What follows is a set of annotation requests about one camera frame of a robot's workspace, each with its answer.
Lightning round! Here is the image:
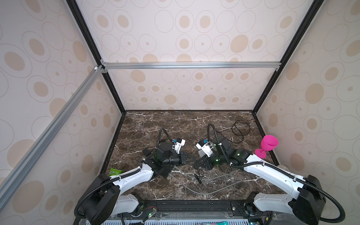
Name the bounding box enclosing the silver diagonal aluminium bar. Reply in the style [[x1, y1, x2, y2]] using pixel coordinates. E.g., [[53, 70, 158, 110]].
[[1, 65, 103, 211]]

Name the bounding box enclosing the silver horizontal aluminium bar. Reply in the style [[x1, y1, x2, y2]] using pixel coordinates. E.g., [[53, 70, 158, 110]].
[[103, 61, 281, 70]]

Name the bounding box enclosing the pink plastic goblet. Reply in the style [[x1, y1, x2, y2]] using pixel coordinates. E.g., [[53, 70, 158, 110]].
[[255, 135, 279, 159]]

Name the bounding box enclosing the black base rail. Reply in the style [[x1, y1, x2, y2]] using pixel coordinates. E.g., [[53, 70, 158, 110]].
[[131, 200, 257, 216]]

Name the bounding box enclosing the green snack packet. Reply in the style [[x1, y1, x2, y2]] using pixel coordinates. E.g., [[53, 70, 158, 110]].
[[109, 168, 122, 176]]

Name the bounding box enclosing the black power adapter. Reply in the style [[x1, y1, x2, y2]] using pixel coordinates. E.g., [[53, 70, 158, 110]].
[[142, 149, 152, 157]]

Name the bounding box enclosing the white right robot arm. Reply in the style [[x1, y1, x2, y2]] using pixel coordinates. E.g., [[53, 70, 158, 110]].
[[194, 123, 346, 225]]

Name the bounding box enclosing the black vertical frame post left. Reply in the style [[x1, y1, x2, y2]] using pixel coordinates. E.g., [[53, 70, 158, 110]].
[[65, 0, 126, 114]]

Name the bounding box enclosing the black bundled adapter cable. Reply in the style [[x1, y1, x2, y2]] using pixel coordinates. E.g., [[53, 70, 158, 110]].
[[193, 168, 203, 185]]

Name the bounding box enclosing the black vertical frame post right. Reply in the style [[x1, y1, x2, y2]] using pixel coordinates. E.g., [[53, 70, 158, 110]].
[[252, 0, 325, 115]]

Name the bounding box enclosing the black vertical frame post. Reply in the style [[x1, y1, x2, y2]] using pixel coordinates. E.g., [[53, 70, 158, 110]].
[[65, 0, 126, 114], [252, 0, 325, 115]]

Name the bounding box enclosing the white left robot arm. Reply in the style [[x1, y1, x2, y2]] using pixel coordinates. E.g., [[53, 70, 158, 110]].
[[74, 138, 188, 225]]

